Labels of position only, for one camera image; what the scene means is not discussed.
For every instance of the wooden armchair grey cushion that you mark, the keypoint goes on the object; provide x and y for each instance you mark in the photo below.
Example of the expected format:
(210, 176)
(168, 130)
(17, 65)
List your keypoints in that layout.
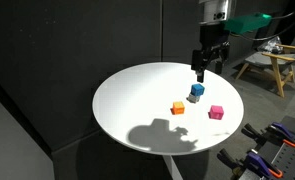
(277, 61)

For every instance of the crumpled clear plastic bag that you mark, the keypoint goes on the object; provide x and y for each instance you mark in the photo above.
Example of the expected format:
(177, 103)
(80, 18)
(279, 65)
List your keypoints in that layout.
(270, 45)

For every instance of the blue block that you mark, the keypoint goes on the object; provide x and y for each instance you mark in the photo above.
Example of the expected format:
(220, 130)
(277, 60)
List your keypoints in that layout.
(197, 89)

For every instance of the mulberry pink block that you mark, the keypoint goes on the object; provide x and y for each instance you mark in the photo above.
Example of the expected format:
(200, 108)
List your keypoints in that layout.
(216, 112)

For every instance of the grey block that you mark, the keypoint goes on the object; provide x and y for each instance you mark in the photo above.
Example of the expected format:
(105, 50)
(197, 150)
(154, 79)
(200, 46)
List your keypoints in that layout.
(193, 98)

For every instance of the orange block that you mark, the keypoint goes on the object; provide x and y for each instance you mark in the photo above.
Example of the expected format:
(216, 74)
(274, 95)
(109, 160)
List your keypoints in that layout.
(178, 108)

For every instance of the green wrist camera housing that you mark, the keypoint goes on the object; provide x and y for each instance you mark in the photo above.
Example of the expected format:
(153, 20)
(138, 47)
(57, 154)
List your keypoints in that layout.
(247, 22)

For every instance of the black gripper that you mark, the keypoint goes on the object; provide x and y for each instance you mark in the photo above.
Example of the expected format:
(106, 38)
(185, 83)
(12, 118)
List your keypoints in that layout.
(213, 35)

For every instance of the purple orange spring clamp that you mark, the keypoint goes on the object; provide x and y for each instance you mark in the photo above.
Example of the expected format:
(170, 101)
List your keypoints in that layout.
(257, 163)
(280, 133)

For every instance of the white table pedestal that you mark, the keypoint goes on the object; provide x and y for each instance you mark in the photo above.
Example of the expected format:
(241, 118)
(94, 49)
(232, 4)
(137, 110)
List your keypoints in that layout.
(173, 168)

